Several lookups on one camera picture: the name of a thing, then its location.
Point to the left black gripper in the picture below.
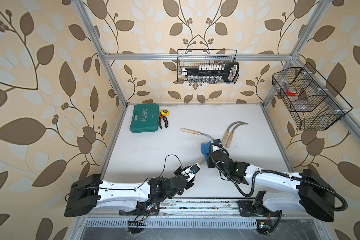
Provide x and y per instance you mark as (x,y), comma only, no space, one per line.
(189,186)

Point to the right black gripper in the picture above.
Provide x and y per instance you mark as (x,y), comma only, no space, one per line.
(209,164)

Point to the blue grey microfiber rag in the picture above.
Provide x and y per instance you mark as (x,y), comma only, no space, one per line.
(206,149)

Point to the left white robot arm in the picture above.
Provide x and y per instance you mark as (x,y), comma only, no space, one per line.
(93,193)

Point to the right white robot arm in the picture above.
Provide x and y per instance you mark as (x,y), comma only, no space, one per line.
(279,191)

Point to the green plastic tool case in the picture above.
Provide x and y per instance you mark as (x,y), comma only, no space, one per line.
(145,118)

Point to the yellow tape measure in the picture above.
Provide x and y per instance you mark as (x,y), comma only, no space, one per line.
(165,113)

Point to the red item in basket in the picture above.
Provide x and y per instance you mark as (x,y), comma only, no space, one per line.
(291,92)

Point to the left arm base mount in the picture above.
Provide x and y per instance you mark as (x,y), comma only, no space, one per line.
(143,208)

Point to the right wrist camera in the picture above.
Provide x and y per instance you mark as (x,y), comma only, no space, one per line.
(216,145)

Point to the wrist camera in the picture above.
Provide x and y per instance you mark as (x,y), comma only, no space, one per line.
(216,145)
(191,171)

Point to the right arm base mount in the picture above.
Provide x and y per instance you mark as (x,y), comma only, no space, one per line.
(256,208)

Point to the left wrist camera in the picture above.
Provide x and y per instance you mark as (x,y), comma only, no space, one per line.
(191,171)

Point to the right black wire basket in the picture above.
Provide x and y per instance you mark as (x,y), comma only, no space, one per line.
(318,104)

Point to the black wire basket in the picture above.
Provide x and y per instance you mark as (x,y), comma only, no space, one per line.
(195,57)
(318,104)

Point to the rear black wire basket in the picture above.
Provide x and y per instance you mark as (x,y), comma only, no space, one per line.
(195,57)

